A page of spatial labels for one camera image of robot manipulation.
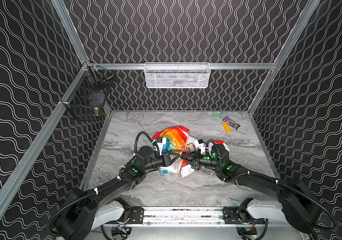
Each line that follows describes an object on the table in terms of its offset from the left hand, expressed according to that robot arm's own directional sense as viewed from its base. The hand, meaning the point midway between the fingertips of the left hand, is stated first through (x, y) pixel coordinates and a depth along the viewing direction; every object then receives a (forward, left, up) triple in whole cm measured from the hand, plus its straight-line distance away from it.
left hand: (183, 157), depth 72 cm
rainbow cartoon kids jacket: (+21, +3, -16) cm, 27 cm away
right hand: (+1, +1, -2) cm, 2 cm away
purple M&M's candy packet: (+42, -36, -20) cm, 59 cm away
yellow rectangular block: (+37, -32, -20) cm, 53 cm away
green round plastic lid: (+50, -28, -19) cm, 60 cm away
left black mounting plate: (-22, +22, -19) cm, 36 cm away
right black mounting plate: (-21, -25, -13) cm, 35 cm away
